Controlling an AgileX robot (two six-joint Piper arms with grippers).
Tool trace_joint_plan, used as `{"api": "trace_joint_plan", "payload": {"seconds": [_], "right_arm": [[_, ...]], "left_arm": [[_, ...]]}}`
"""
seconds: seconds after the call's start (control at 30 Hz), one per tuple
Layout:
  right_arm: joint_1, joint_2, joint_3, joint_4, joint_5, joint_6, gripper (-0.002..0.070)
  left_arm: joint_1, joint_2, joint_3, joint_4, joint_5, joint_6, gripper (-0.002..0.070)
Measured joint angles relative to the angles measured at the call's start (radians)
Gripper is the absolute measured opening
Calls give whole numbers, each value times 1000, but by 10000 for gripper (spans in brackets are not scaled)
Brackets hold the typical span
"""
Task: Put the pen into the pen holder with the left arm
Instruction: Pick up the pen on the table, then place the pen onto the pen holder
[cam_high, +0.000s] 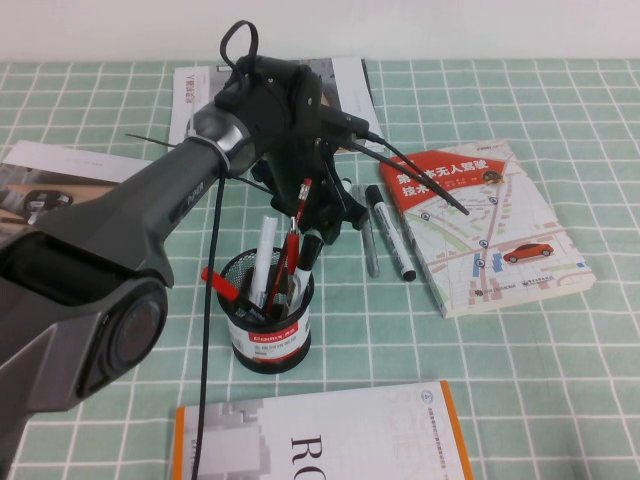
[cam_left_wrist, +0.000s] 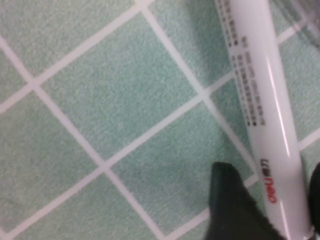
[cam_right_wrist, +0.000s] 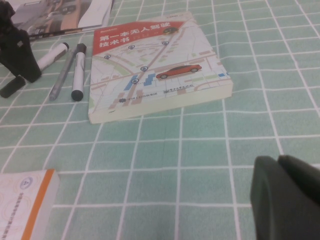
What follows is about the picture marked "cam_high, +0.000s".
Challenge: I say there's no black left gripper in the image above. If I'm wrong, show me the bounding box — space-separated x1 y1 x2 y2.
251 138 371 246

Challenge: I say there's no grey transparent gel pen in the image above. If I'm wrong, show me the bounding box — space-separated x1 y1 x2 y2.
352 184 381 280

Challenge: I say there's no red pen with silver tip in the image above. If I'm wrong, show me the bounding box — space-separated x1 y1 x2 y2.
263 216 301 317

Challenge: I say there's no white pen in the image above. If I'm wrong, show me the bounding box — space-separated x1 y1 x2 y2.
248 215 279 309

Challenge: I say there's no black mesh pen holder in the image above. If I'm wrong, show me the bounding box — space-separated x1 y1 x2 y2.
216 252 316 374

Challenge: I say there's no white marker with black cap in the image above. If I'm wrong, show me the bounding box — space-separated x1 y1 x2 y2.
364 184 417 284
289 233 324 306

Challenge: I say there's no red pencil with eraser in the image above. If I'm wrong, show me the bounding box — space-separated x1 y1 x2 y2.
284 178 313 281

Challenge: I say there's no white robot photo brochure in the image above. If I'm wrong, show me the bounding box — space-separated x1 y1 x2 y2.
0 139 151 236
367 94 387 154
167 57 377 151

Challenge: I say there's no red capped marker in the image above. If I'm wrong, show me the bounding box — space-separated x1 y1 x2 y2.
200 266 269 324

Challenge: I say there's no white zip tie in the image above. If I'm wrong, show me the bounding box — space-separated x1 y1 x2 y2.
187 113 232 176

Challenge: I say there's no red map cover book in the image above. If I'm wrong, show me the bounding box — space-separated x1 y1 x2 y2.
378 139 596 320

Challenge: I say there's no black zip tie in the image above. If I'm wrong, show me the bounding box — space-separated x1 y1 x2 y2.
124 132 179 150

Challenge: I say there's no white orange spine book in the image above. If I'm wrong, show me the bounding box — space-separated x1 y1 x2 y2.
173 379 475 480

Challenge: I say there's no green checked tablecloth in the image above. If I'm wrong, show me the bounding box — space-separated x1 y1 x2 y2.
0 58 640 480

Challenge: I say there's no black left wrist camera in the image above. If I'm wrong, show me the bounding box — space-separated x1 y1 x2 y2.
317 104 372 149

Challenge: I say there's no black camera cable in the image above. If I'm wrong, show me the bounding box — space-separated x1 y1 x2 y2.
347 127 472 217

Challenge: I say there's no long black arm cable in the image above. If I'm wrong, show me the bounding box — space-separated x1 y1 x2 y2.
192 19 261 480

